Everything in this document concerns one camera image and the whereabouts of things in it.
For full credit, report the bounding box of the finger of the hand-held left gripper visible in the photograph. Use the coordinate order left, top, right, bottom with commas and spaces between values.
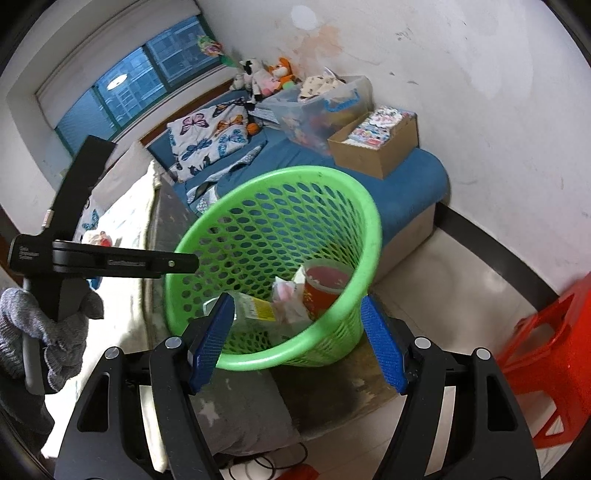
44, 135, 118, 241

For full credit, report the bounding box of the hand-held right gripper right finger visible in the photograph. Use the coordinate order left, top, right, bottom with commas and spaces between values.
360, 294, 542, 480

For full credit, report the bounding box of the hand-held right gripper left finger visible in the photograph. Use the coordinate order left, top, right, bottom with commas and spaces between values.
44, 292, 236, 480

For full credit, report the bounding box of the yellow drink carton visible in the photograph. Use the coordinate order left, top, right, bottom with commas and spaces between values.
203, 290, 278, 324

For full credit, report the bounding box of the red plastic cup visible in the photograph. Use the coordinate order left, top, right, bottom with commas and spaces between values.
302, 259, 354, 321

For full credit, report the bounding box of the green plastic basket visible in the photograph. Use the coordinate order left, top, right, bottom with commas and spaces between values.
164, 165, 384, 371

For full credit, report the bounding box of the person's left forearm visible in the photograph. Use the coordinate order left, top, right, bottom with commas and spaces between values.
0, 364, 56, 462

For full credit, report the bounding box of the person's left hand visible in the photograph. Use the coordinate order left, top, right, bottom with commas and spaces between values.
0, 286, 105, 393

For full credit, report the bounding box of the beige pillow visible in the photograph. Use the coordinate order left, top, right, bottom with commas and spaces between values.
90, 141, 155, 208

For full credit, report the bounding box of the butterfly print pillow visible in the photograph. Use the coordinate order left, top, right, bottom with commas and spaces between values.
76, 203, 102, 234
166, 98, 249, 182

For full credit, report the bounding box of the window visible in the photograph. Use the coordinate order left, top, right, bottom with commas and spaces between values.
53, 14, 220, 144

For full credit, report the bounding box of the butterfly print cloth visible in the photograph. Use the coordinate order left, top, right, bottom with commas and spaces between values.
185, 159, 232, 217

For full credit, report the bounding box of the red plastic object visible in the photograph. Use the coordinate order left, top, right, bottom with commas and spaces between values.
277, 463, 321, 480

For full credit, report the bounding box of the blue mattress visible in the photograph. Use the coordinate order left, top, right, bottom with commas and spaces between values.
148, 90, 451, 259

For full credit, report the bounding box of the small patterned cloth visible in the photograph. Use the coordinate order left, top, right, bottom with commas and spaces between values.
233, 144, 269, 172

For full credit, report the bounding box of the red plastic stool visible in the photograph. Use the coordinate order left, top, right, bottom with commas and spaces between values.
501, 272, 591, 450

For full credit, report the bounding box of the hanging flower decoration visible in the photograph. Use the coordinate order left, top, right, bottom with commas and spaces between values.
198, 34, 236, 68

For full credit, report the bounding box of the cardboard box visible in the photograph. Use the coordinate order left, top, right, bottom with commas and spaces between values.
327, 107, 420, 181

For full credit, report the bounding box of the dotted long box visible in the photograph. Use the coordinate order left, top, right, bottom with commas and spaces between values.
255, 102, 282, 127

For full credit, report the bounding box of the cow plush toy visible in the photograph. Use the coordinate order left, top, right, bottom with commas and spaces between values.
231, 58, 273, 103

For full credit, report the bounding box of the clear plastic storage box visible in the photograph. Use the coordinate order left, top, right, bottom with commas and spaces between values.
256, 75, 374, 151

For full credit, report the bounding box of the orange fox plush toy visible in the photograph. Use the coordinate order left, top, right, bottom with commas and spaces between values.
268, 58, 296, 88

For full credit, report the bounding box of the black cable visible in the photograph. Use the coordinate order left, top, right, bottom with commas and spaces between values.
222, 440, 308, 480

